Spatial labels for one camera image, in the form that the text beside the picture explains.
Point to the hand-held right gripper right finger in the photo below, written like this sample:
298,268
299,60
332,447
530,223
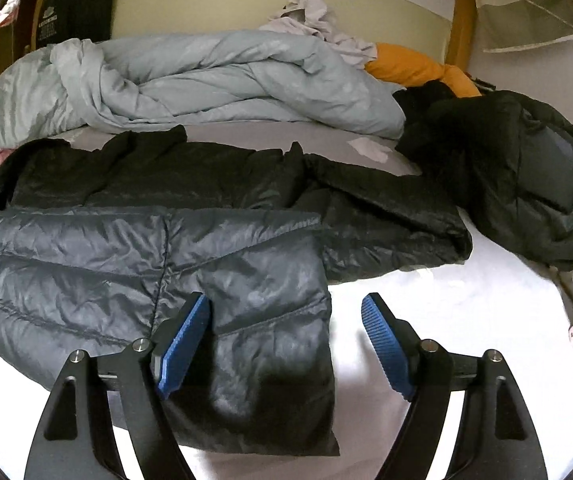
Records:
384,345

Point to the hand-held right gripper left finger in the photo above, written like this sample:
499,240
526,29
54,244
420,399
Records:
184,345

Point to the black puffer jacket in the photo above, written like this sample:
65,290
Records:
91,260

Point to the dark green padded jacket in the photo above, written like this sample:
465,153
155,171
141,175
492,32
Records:
491,170

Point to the light grey duvet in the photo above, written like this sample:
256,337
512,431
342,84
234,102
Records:
191,80

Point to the orange pillow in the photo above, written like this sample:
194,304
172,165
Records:
406,65

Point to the crumpled lilac cloth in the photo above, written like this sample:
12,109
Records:
316,20

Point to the black hanging garment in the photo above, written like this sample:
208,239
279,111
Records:
81,0

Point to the wooden post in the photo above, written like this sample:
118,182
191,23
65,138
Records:
463,20

